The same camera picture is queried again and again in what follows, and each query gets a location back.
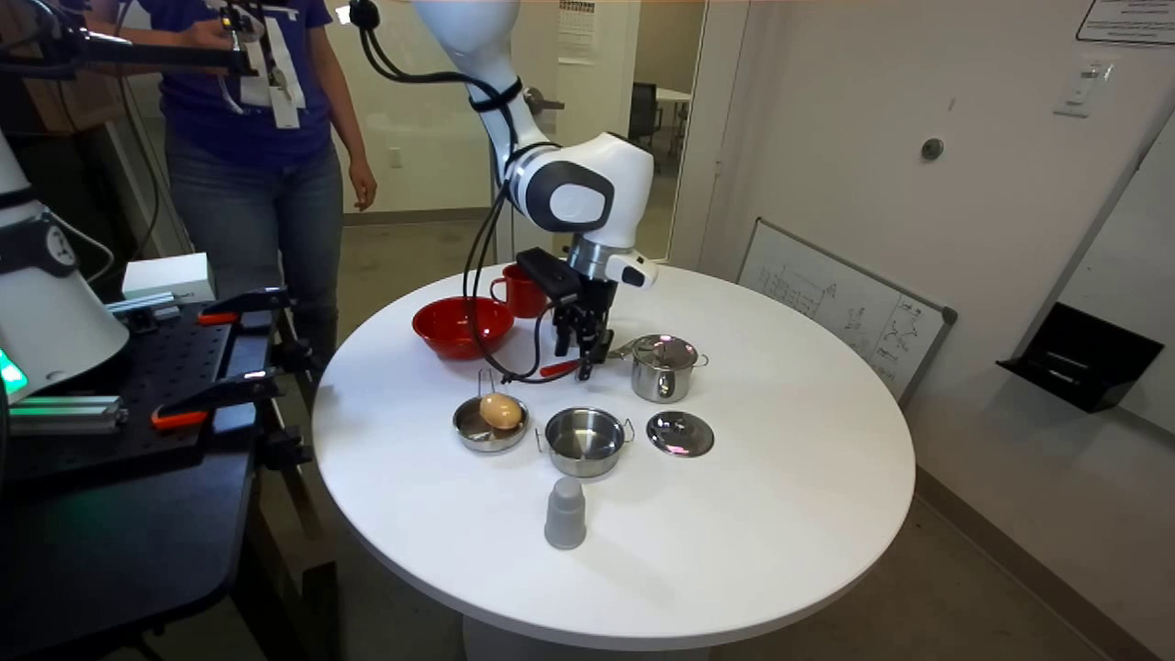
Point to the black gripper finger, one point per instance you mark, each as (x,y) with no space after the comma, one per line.
(592,352)
(565,340)

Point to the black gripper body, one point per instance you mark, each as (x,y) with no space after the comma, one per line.
(582,311)

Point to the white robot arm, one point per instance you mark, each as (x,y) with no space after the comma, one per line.
(556,272)

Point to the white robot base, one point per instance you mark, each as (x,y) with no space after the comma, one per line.
(53,323)

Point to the red mug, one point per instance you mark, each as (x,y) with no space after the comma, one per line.
(518,290)

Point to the steel bowl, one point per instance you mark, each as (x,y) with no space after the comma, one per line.
(584,443)

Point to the yellow ball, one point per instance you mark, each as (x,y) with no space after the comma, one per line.
(502,412)

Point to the red plastic bowl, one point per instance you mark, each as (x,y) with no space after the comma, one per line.
(463,329)

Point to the steel pot lid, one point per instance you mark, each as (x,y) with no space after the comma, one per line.
(681,433)

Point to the small steel strainer pan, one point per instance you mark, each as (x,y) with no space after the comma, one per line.
(472,432)

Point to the grey plastic cup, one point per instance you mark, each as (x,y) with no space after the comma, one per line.
(566,516)

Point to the person in purple shirt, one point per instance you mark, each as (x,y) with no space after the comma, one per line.
(259,164)

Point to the white box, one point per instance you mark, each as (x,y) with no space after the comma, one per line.
(183,272)

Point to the black side table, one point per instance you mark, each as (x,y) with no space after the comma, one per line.
(112,536)

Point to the steel pot with handles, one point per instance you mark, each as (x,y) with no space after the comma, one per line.
(661,367)

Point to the whiteboard leaning on wall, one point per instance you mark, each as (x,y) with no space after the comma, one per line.
(890,329)

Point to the orange handled clamp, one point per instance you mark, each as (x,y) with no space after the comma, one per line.
(189,412)
(236,307)

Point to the orange handled clamp rear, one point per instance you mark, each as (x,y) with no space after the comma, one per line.
(236,307)

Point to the black wall tray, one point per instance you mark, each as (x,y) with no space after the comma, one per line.
(1085,356)

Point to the wall sign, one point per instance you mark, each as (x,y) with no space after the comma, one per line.
(1130,22)

